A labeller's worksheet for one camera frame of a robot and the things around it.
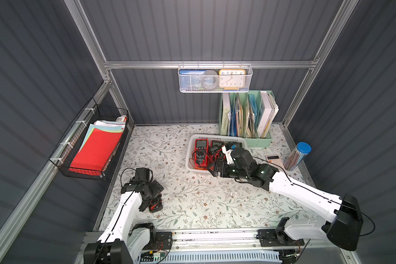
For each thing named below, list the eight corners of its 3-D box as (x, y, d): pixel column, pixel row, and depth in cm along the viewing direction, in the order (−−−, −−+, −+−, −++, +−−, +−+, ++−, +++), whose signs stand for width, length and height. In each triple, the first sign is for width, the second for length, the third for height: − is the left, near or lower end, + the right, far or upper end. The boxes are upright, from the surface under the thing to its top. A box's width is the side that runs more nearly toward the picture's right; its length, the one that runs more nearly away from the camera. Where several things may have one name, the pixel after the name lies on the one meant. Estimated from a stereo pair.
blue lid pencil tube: (284, 171, 98) (300, 152, 83) (281, 162, 103) (295, 142, 87) (296, 171, 98) (313, 152, 83) (292, 162, 103) (308, 142, 87)
